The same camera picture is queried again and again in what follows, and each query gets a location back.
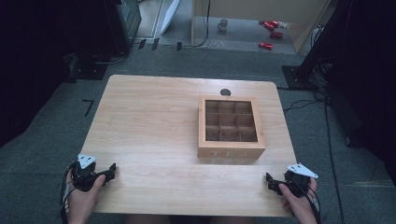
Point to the person's left hand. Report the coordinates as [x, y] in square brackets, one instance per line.
[81, 202]

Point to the person's right leg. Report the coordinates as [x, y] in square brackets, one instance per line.
[233, 219]

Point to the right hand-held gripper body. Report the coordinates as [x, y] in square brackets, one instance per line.
[299, 183]

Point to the person's right hand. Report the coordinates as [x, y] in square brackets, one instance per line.
[299, 207]

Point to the black tape strip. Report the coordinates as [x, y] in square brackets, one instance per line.
[179, 46]
[142, 44]
[155, 44]

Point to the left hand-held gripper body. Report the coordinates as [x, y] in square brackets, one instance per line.
[83, 177]

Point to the dark curtain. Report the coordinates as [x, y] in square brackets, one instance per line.
[370, 77]
[34, 62]

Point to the person's leg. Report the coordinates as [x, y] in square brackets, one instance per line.
[233, 219]
[146, 219]

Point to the black angled tape mark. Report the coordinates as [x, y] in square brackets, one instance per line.
[89, 105]

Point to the grey mug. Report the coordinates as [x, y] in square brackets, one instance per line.
[223, 25]

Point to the person's left leg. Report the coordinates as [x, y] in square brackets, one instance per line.
[146, 219]

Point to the white board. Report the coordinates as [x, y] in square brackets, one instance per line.
[170, 14]

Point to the black equipment cabinet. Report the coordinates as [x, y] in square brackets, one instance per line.
[124, 21]

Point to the red can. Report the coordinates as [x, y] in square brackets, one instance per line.
[276, 34]
[275, 23]
[265, 45]
[269, 26]

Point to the black stand base plate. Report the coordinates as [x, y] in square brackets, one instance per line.
[87, 70]

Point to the wooden compartment tea box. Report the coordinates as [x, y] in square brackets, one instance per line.
[232, 146]

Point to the dark round table grommet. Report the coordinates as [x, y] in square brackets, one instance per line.
[225, 92]

